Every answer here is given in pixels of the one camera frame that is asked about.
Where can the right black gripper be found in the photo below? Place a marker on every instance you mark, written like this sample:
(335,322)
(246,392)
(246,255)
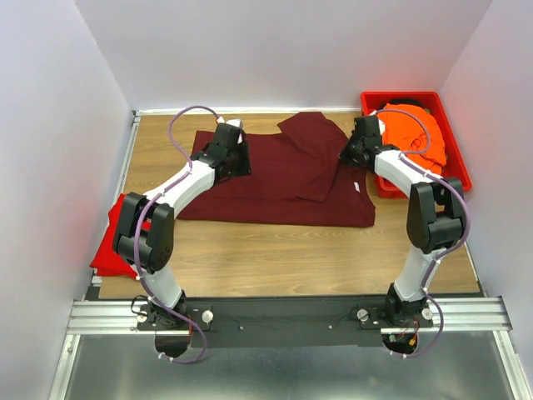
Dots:
(344,155)

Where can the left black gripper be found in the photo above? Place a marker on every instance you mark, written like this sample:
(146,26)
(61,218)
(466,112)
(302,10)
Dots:
(245,167)

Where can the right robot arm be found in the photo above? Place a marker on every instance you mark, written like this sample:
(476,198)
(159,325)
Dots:
(436,224)

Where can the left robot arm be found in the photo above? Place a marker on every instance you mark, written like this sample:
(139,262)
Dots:
(144,235)

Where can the orange t shirt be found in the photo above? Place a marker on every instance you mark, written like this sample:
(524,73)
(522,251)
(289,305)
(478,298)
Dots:
(413,130)

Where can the red plastic bin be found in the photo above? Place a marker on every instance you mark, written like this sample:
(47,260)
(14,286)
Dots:
(455,167)

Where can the folded red t shirt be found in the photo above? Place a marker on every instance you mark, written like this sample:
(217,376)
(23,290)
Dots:
(106,262)

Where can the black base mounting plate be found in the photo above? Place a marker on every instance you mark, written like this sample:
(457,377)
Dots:
(279,322)

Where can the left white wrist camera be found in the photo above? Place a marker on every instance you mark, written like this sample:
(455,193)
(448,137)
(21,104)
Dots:
(236,132)

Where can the aluminium frame rail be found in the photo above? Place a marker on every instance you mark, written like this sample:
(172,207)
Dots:
(461,314)

